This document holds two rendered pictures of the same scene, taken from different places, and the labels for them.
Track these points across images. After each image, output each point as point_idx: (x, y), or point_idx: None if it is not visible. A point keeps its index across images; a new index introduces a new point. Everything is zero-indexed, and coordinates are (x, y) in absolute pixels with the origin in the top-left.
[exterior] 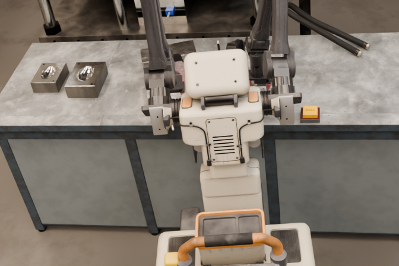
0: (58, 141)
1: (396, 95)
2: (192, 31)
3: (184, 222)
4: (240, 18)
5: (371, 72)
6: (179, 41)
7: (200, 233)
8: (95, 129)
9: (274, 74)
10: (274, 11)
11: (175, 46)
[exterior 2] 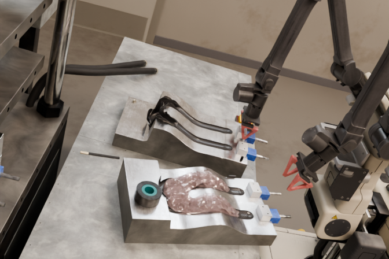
0: None
1: (215, 77)
2: (29, 174)
3: (377, 243)
4: (21, 122)
5: (181, 76)
6: (59, 190)
7: None
8: None
9: (363, 74)
10: (346, 26)
11: (135, 177)
